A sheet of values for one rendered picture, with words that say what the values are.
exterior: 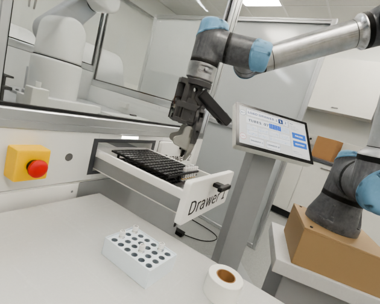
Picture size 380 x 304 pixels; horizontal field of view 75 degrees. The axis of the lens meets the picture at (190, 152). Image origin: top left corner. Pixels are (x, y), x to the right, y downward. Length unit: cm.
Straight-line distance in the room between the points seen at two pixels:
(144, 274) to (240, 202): 122
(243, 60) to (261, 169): 106
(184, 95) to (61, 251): 44
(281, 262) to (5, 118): 75
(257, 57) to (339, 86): 336
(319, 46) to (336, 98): 316
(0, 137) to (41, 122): 9
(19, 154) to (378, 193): 77
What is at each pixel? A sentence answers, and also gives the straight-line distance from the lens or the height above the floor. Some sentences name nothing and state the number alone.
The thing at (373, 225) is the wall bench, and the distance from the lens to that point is 360.
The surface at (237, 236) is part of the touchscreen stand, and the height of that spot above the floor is 37.
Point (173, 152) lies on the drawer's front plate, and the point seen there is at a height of 88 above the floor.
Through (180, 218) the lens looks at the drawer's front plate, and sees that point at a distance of 60.
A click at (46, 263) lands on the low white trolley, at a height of 76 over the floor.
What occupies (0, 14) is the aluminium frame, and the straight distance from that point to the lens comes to 62.
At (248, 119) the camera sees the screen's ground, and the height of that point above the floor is 111.
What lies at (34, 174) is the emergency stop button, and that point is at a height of 87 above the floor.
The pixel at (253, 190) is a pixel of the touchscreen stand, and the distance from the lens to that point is 165.
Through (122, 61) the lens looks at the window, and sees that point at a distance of 80.
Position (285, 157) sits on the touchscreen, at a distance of 156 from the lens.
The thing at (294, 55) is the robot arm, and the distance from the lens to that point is 80.
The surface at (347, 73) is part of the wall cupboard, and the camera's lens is 402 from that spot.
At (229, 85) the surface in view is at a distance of 258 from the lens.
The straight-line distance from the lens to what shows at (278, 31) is 257.
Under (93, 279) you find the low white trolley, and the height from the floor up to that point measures 76.
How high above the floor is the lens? 109
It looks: 10 degrees down
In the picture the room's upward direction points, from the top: 16 degrees clockwise
